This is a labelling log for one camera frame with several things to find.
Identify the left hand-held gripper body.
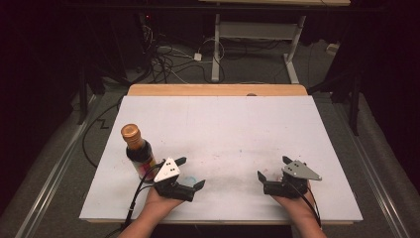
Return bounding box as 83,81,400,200
152,157,196,202

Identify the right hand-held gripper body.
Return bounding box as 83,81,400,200
262,160,323,200

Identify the dark bottle with gold cap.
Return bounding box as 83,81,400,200
120,123,159,183

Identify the person's left hand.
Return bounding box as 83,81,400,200
142,185,184,222

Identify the person's right hand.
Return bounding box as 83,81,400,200
270,183,319,222

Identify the white board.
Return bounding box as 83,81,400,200
78,94,364,223

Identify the wooden table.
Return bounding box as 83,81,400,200
86,83,355,226

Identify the black metal stand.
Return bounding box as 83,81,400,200
306,70,363,137
76,62,107,126

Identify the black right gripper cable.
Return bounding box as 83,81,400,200
289,179,323,230

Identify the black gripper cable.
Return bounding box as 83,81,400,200
104,161,166,238
289,179,323,230

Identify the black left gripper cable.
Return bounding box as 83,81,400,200
104,161,166,238

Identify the metal floor rail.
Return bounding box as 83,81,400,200
14,93,104,238
333,98,412,238

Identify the black floor cable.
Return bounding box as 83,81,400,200
81,97,125,169

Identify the tangle of floor cables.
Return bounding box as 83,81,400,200
137,13,229,85

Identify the white desk frame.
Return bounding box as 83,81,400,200
199,0,352,85

